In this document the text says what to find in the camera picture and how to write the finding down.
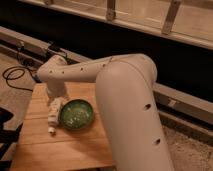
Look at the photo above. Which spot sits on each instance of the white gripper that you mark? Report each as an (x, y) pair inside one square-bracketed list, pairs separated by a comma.
[(56, 98)]

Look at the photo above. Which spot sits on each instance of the white plastic bottle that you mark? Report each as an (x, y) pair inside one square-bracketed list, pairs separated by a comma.
[(53, 115)]

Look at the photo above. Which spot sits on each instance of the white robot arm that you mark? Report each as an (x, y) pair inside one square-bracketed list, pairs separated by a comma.
[(125, 100)]

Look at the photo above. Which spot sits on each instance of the green ceramic bowl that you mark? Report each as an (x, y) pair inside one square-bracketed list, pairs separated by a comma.
[(76, 114)]

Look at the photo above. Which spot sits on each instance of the black power adapter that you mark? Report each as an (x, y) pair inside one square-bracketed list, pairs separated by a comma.
[(53, 50)]

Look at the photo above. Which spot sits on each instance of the black chair base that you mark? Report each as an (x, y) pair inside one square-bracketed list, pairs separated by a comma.
[(7, 137)]

